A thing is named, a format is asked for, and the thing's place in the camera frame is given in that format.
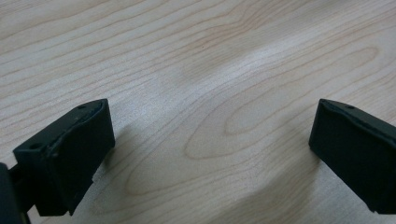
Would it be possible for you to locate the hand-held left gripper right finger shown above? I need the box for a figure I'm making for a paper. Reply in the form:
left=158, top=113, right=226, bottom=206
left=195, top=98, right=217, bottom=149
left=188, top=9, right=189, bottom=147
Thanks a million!
left=308, top=98, right=396, bottom=215

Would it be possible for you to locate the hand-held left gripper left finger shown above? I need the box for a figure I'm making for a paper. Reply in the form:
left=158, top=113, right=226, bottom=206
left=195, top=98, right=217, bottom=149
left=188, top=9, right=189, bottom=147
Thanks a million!
left=12, top=98, right=116, bottom=217

